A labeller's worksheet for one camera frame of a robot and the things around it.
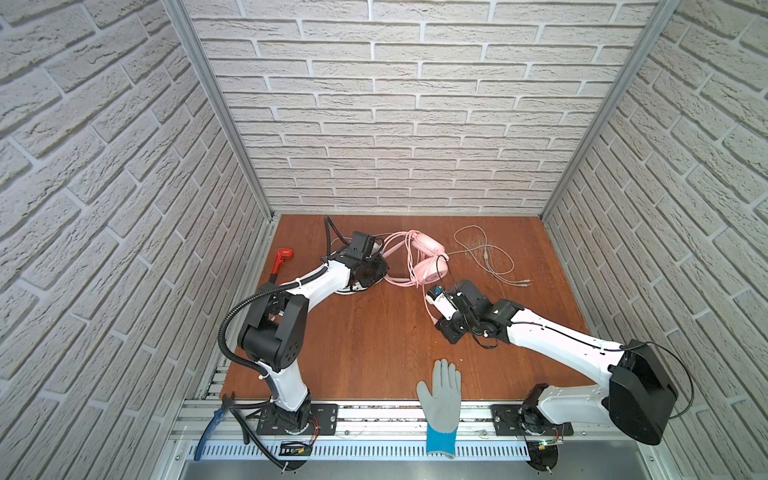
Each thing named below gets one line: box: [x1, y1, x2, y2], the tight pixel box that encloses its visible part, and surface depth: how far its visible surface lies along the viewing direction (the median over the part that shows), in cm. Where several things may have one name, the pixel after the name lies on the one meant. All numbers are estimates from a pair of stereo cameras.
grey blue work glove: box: [416, 358, 462, 459], surface depth 77 cm
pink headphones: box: [381, 230, 449, 287], surface depth 85 cm
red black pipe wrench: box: [270, 247, 294, 284], surface depth 108 cm
